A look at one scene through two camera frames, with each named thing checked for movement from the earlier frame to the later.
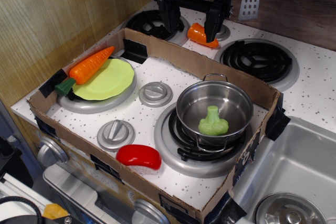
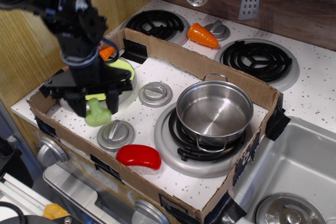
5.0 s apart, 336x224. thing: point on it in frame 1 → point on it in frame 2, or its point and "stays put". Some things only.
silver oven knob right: x=146 y=212 stays put
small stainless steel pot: x=213 y=110 stays put
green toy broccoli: x=212 y=125 → x=96 y=116
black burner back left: x=149 y=22 stays put
